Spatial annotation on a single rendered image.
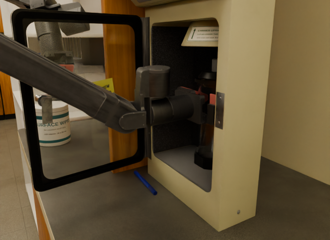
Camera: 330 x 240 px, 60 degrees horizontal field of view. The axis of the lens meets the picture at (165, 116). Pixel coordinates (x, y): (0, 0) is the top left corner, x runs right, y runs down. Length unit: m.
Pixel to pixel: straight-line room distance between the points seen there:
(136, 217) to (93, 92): 0.31
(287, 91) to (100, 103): 0.63
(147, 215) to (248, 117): 0.32
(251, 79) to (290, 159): 0.50
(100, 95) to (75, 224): 0.30
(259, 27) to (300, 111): 0.45
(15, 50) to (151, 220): 0.44
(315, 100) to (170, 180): 0.48
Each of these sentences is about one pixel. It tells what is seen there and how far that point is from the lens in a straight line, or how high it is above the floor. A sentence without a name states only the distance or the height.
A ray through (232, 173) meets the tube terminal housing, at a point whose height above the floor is 1.07.
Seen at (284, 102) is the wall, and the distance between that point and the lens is 1.00.
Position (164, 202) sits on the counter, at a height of 0.94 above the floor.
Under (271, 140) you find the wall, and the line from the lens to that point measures 1.05.
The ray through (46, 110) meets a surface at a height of 1.18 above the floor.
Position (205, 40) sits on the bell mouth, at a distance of 0.62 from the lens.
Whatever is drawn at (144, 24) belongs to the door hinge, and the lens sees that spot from 0.79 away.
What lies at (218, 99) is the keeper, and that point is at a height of 1.22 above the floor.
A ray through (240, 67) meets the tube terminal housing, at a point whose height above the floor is 1.28.
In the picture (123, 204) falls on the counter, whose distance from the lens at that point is 0.74.
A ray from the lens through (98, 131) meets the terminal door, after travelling 0.74.
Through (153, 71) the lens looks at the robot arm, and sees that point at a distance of 0.58.
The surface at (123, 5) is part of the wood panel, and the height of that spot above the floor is 1.42.
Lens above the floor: 1.33
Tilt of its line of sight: 15 degrees down
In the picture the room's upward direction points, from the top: straight up
